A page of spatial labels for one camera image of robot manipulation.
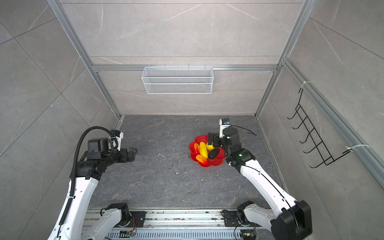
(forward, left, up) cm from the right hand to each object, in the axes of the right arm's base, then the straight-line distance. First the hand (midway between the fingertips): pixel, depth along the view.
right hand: (214, 131), depth 80 cm
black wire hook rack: (-16, -45, +7) cm, 48 cm away
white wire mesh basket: (+41, +22, +6) cm, 47 cm away
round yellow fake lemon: (+2, +1, -19) cm, 19 cm away
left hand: (-9, +45, 0) cm, 46 cm away
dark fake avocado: (-3, 0, -19) cm, 20 cm away
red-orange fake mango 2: (-6, +7, -19) cm, 21 cm away
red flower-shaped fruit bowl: (-6, -3, -25) cm, 25 cm away
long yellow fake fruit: (0, +5, -19) cm, 20 cm away
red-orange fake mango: (+1, +10, -19) cm, 21 cm away
